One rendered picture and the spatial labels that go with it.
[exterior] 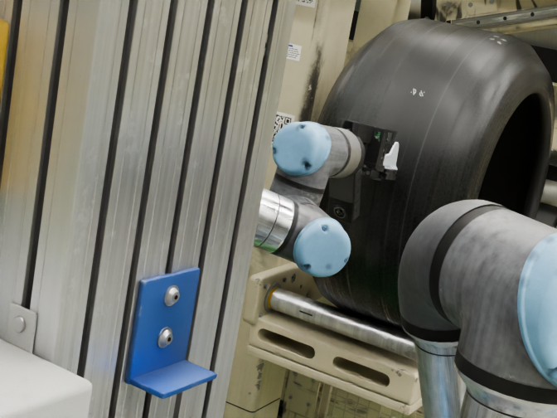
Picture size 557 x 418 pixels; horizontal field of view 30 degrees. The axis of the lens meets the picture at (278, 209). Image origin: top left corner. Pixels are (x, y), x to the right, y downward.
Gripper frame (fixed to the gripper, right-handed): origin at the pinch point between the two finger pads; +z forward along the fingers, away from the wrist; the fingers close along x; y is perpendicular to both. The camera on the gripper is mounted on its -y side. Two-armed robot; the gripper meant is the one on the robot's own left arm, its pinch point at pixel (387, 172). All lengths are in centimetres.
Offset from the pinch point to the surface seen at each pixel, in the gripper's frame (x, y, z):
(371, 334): 2.5, -31.4, 18.6
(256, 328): 25.8, -37.6, 17.1
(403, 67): 5.1, 17.9, 7.8
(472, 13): 13, 35, 58
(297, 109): 30.6, 6.0, 21.8
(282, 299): 22.5, -30.8, 18.7
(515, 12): 4, 37, 58
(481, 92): -9.4, 16.6, 9.0
